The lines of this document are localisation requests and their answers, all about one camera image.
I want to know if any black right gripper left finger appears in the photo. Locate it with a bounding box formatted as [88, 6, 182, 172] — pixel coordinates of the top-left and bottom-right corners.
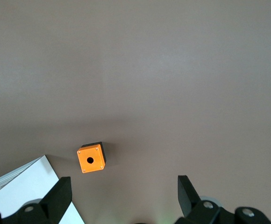
[0, 176, 72, 224]

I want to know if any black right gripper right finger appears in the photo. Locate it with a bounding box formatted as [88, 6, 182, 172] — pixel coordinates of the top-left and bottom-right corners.
[175, 175, 271, 224]

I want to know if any white drawer cabinet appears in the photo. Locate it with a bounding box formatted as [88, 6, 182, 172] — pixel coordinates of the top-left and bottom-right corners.
[0, 154, 86, 224]

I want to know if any brown table mat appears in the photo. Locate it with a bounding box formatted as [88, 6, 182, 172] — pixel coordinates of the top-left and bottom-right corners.
[0, 0, 271, 224]

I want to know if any orange button enclosure box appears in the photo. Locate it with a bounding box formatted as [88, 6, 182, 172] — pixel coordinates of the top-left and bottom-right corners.
[76, 141, 107, 174]

